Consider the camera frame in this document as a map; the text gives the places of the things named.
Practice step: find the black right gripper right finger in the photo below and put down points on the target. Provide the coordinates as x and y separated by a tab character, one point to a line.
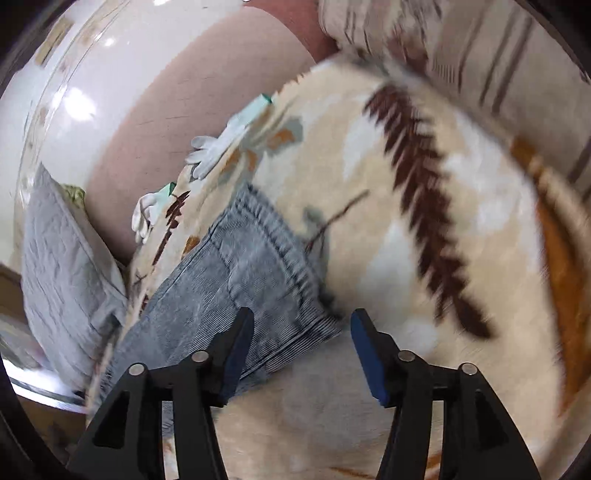
480	439

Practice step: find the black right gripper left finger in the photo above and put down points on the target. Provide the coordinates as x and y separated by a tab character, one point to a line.
124	438

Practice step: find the grey denim pants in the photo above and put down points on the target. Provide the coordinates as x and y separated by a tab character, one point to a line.
248	258

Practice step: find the grey quilted pillow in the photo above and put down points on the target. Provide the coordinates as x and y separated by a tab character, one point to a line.
73	291

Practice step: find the white work glove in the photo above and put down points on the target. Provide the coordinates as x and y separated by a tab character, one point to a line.
147	210
207	150

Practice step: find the beige leaf print blanket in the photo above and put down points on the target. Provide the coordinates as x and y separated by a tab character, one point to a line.
461	247

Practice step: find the beige striped pillow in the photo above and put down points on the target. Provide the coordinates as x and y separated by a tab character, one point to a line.
500	60

